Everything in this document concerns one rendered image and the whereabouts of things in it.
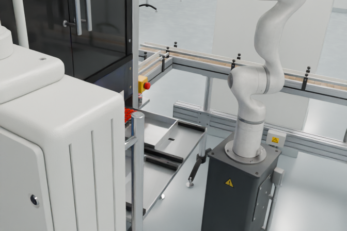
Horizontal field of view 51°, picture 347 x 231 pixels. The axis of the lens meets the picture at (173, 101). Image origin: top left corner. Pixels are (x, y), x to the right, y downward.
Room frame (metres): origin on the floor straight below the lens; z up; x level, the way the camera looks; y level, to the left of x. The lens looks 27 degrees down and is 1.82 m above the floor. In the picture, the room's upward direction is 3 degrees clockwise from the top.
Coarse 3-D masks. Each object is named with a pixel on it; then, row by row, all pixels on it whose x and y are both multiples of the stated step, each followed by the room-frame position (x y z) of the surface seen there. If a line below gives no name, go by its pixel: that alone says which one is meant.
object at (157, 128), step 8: (144, 112) 1.64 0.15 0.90; (152, 112) 1.62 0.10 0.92; (152, 120) 1.60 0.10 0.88; (160, 120) 1.60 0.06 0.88; (168, 120) 1.58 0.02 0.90; (176, 120) 1.57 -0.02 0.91; (128, 128) 1.51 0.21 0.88; (144, 128) 1.52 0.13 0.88; (152, 128) 1.52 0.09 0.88; (160, 128) 1.53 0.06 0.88; (168, 128) 1.53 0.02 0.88; (128, 136) 1.44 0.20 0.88; (144, 136) 1.45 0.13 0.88; (152, 136) 1.45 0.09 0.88; (160, 136) 1.46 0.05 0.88; (144, 144) 1.35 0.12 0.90; (152, 144) 1.33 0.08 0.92; (160, 144) 1.38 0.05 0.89
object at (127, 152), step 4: (128, 152) 1.28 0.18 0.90; (128, 156) 1.28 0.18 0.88; (144, 156) 1.24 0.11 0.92; (128, 160) 1.25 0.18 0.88; (144, 160) 1.24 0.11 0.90; (128, 164) 1.22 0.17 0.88; (128, 168) 1.20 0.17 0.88; (128, 172) 1.17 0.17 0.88; (128, 176) 1.12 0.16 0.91; (128, 180) 1.12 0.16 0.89
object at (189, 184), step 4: (208, 148) 2.55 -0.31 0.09; (208, 152) 2.47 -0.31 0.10; (196, 156) 2.37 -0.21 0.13; (204, 156) 2.36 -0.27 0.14; (196, 160) 2.36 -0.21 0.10; (200, 160) 2.32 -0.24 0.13; (204, 160) 2.34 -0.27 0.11; (196, 164) 2.27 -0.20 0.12; (196, 168) 2.24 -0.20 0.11; (192, 172) 2.21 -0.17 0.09; (196, 172) 2.22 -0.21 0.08; (192, 176) 2.18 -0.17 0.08; (192, 180) 2.16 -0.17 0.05; (188, 184) 2.17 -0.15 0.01; (192, 184) 2.17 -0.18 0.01
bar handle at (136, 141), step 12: (132, 120) 0.59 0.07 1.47; (144, 120) 0.60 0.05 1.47; (132, 132) 0.59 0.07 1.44; (132, 144) 0.57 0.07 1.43; (132, 156) 0.59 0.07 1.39; (132, 168) 0.59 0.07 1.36; (132, 180) 0.59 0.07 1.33; (132, 192) 0.59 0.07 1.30; (132, 204) 0.59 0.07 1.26; (132, 216) 0.59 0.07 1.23; (132, 228) 0.59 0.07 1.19
